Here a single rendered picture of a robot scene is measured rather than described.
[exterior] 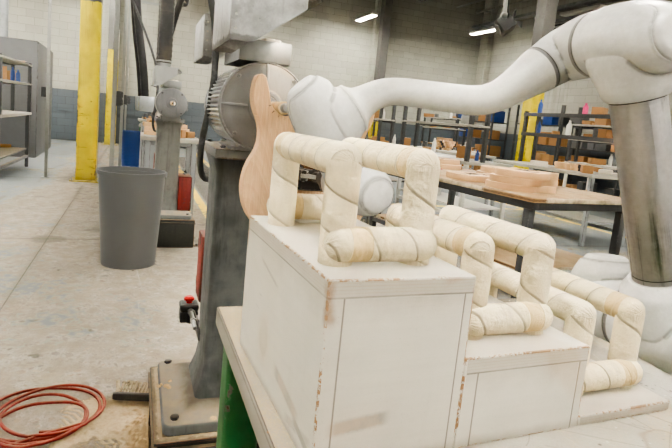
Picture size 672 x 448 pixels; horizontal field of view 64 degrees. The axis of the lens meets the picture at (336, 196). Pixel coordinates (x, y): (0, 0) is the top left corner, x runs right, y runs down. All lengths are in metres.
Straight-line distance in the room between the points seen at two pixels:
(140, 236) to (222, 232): 2.53
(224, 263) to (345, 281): 1.32
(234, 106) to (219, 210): 0.36
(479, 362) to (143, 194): 3.74
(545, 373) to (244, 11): 0.96
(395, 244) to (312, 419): 0.17
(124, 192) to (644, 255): 3.51
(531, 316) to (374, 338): 0.20
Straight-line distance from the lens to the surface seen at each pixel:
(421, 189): 0.50
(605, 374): 0.73
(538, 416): 0.63
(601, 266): 1.42
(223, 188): 1.70
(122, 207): 4.17
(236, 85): 1.54
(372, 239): 0.48
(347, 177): 0.46
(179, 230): 4.92
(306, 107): 0.99
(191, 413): 1.85
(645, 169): 1.17
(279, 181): 0.62
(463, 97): 1.13
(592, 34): 1.15
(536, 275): 0.62
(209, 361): 1.87
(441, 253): 0.75
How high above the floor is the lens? 1.23
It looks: 8 degrees down
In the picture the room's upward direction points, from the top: 6 degrees clockwise
